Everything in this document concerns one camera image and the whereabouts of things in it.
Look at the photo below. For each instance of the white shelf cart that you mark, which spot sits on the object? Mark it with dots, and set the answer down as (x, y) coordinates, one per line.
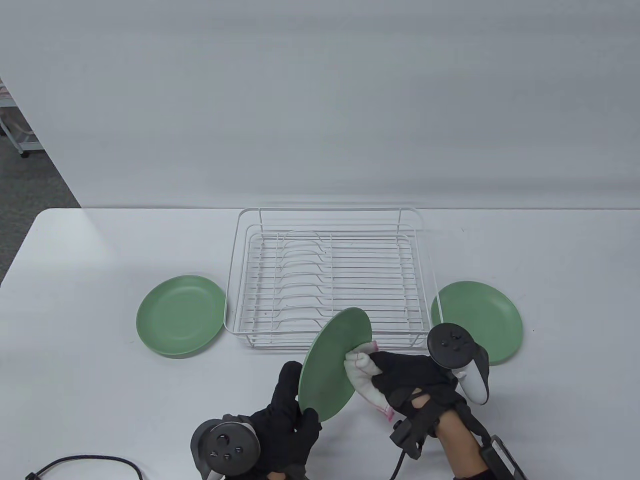
(30, 144)

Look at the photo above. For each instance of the white dish cloth pink edge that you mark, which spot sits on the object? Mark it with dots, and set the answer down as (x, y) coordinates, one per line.
(360, 380)

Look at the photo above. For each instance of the black and white controller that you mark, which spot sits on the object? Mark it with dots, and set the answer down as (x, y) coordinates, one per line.
(452, 345)
(227, 447)

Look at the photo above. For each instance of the black and white right controller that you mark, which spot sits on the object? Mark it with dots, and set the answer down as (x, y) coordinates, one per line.
(452, 345)

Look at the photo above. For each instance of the black and white left controller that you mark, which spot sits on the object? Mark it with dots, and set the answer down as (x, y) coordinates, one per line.
(227, 447)

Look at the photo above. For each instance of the black box on right forearm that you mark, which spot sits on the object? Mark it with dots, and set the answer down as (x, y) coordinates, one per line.
(502, 457)

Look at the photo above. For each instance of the green plate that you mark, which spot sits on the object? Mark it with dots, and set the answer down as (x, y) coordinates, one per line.
(330, 370)
(180, 317)
(480, 310)

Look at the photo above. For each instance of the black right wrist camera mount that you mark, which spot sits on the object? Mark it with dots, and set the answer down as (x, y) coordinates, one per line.
(412, 435)

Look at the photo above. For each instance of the person's right forearm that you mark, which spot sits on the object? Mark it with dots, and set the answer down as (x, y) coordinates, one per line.
(460, 445)

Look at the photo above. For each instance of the person's left hand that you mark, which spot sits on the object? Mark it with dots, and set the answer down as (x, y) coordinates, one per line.
(285, 430)

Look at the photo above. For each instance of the person's right hand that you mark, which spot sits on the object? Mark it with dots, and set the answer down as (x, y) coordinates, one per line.
(415, 375)

